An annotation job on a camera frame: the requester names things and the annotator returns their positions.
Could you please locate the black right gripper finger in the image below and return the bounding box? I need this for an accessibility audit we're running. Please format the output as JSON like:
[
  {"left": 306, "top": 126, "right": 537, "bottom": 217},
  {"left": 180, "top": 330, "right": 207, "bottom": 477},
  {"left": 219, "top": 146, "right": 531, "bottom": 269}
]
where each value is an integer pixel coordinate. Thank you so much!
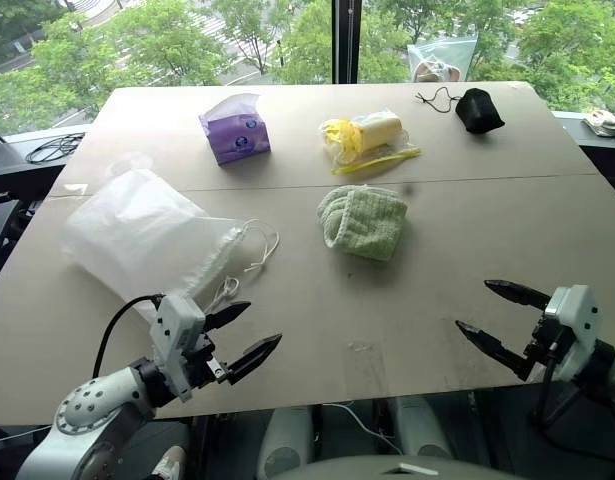
[
  {"left": 483, "top": 279, "right": 553, "bottom": 312},
  {"left": 454, "top": 320, "right": 537, "bottom": 383}
]

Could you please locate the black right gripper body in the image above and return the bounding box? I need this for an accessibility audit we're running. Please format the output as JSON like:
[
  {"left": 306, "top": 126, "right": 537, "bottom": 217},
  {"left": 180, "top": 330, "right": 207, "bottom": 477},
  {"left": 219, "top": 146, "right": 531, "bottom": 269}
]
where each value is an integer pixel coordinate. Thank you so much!
[{"left": 523, "top": 309, "right": 577, "bottom": 372}]

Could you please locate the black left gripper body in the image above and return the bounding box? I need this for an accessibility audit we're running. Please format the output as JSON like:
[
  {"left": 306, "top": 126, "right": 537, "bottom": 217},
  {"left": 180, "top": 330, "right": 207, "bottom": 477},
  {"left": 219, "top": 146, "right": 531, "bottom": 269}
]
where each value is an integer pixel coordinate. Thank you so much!
[{"left": 179, "top": 329, "right": 237, "bottom": 394}]

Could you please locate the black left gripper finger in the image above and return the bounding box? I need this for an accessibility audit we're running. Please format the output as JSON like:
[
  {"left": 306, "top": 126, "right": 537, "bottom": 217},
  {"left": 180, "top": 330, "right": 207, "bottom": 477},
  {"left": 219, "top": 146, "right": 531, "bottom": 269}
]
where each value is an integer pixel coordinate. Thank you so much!
[
  {"left": 225, "top": 333, "right": 284, "bottom": 387},
  {"left": 202, "top": 300, "right": 252, "bottom": 332}
]

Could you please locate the green knitted cloth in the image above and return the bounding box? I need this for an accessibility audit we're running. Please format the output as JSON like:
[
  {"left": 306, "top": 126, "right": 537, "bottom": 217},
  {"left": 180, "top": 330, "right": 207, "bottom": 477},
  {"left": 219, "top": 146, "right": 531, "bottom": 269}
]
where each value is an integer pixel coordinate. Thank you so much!
[{"left": 315, "top": 182, "right": 410, "bottom": 263}]

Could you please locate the yellow zip bag with contents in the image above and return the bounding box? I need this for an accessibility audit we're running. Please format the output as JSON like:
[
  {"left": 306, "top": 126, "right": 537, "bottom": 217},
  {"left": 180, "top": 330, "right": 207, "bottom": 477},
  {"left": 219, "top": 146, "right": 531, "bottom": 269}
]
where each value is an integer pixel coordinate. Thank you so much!
[{"left": 316, "top": 107, "right": 422, "bottom": 176}]

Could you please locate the clear plastic bag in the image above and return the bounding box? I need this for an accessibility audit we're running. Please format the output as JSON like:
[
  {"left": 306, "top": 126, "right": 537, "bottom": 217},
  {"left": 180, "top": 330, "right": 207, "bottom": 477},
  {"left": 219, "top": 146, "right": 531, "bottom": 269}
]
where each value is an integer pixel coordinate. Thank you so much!
[{"left": 406, "top": 38, "right": 481, "bottom": 84}]

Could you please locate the grey rounded robot leg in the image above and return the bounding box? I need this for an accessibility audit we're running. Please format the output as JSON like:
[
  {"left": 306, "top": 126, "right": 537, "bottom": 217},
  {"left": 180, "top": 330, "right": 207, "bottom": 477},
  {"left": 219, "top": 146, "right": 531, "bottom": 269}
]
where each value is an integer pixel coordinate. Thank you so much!
[
  {"left": 386, "top": 394, "right": 459, "bottom": 461},
  {"left": 256, "top": 406, "right": 316, "bottom": 480}
]

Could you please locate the white sneaker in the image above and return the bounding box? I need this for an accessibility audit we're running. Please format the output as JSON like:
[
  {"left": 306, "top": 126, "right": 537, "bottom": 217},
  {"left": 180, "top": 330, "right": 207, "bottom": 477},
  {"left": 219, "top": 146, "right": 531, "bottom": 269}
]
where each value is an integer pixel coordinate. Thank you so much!
[{"left": 150, "top": 443, "right": 189, "bottom": 480}]

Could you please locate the grey curved robot body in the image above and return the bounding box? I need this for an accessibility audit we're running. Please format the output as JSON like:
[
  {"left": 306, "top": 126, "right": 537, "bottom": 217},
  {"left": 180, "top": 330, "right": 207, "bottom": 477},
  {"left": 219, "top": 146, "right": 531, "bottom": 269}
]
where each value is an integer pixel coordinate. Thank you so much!
[{"left": 281, "top": 451, "right": 521, "bottom": 480}]

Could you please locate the purple tissue pack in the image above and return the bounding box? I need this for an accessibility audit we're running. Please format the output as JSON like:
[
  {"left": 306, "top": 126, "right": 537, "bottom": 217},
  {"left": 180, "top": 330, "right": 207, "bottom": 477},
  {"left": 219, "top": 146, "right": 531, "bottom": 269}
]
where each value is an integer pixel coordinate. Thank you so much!
[{"left": 197, "top": 92, "right": 272, "bottom": 168}]

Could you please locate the white crumpled cloth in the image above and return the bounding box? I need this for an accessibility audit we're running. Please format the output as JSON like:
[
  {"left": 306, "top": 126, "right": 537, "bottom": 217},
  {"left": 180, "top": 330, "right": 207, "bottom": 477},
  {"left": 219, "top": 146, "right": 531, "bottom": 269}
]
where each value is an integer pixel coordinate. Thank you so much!
[{"left": 580, "top": 110, "right": 615, "bottom": 139}]

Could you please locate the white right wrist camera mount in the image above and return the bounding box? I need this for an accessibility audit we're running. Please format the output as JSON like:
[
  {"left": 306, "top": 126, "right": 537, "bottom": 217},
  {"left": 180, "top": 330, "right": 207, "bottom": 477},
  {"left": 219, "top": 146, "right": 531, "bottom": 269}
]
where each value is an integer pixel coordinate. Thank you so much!
[{"left": 543, "top": 284, "right": 601, "bottom": 386}]

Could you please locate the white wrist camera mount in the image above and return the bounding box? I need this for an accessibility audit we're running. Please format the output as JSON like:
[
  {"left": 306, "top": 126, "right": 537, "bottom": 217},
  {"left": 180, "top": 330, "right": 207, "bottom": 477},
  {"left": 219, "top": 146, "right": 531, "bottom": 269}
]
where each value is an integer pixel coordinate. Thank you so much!
[
  {"left": 543, "top": 284, "right": 601, "bottom": 386},
  {"left": 149, "top": 294, "right": 208, "bottom": 402}
]

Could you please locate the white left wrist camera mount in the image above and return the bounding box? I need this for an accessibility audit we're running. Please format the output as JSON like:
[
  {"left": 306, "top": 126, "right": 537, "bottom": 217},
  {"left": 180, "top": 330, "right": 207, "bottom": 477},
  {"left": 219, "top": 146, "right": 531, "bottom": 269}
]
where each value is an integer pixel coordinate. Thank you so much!
[{"left": 149, "top": 294, "right": 208, "bottom": 402}]

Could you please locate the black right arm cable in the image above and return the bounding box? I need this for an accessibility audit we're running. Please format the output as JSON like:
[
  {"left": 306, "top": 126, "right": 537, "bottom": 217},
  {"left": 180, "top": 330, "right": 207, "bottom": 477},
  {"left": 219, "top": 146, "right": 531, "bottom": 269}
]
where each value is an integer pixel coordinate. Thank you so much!
[{"left": 535, "top": 340, "right": 561, "bottom": 424}]

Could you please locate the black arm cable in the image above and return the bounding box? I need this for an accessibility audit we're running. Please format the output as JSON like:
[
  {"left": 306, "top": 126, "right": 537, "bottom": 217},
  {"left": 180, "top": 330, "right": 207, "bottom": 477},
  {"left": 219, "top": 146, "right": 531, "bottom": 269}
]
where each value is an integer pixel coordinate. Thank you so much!
[
  {"left": 90, "top": 293, "right": 166, "bottom": 380},
  {"left": 535, "top": 340, "right": 561, "bottom": 424}
]

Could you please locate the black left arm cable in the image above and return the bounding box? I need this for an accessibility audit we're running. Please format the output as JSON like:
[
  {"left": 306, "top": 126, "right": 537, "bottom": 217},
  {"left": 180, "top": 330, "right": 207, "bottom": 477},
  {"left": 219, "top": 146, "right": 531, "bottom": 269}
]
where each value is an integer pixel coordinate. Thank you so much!
[{"left": 90, "top": 293, "right": 166, "bottom": 380}]

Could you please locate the white translucent drawstring bag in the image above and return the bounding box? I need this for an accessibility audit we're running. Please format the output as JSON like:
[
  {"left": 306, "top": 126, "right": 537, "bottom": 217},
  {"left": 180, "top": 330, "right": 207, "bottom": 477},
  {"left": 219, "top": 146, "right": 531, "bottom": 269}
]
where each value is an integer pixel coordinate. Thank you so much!
[{"left": 60, "top": 167, "right": 282, "bottom": 327}]

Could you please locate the thin white cable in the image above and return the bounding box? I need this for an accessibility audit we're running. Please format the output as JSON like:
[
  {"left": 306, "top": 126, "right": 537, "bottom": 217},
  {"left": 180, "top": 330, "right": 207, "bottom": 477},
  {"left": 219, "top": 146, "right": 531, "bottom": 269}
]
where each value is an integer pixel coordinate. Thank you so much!
[{"left": 324, "top": 401, "right": 404, "bottom": 455}]

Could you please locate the black pouch with cord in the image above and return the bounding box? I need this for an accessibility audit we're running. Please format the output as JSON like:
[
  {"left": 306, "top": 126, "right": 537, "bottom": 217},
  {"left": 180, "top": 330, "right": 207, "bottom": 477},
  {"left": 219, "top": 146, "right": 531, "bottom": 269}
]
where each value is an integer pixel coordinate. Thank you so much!
[{"left": 415, "top": 86, "right": 505, "bottom": 135}]

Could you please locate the black coiled cable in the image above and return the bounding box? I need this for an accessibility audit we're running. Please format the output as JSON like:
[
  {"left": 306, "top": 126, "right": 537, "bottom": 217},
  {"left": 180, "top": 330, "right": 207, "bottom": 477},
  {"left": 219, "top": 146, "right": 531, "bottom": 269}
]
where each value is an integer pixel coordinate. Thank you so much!
[{"left": 25, "top": 132, "right": 86, "bottom": 165}]

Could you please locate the black window frame post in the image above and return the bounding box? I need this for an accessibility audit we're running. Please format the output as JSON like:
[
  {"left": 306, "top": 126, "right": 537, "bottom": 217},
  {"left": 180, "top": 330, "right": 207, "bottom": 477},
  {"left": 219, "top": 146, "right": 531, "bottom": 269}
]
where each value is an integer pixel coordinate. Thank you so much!
[{"left": 331, "top": 0, "right": 362, "bottom": 85}]

